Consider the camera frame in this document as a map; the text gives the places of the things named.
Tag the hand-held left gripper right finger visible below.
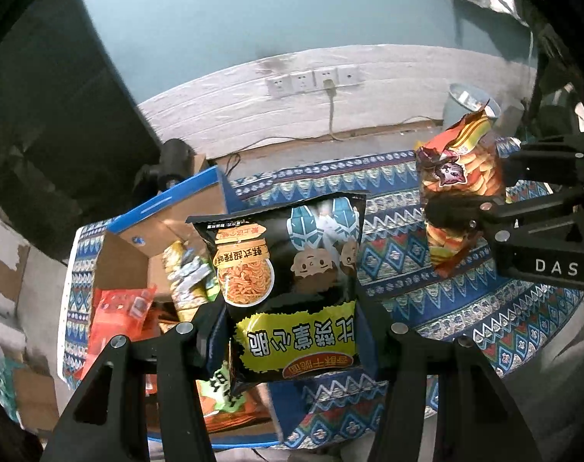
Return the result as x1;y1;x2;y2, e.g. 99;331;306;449
354;293;543;462

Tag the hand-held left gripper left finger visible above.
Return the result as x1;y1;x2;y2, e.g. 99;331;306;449
42;298;231;462

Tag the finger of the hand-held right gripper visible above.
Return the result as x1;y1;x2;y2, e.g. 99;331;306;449
424;187;584;252
501;136;584;189

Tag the orange octopus print snack bag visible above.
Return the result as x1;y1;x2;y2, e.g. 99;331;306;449
203;385;270;433

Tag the orange striped chip bag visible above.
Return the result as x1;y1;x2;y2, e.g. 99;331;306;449
414;99;507;279

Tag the black noodle snack bag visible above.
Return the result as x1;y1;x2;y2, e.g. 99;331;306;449
185;191;372;394

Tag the cardboard box with blue rim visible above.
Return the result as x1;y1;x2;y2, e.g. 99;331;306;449
92;166;285;449

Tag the patterned blue tablecloth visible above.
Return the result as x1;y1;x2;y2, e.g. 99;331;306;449
61;149;584;449

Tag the yellow green snack bag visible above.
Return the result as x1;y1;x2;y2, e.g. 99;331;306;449
163;241;222;321

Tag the red snack bag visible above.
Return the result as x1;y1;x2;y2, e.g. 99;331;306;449
83;285;157;378

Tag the light blue trash bin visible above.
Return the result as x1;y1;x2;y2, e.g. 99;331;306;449
441;83;502;129

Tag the brown cardboard box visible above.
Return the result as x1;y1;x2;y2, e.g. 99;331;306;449
13;366;60;432

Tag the black round object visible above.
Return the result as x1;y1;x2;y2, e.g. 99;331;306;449
135;139;197;193

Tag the dark cabinet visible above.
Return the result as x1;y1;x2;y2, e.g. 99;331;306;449
0;0;164;232

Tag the white power cable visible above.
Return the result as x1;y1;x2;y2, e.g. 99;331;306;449
222;78;443;176

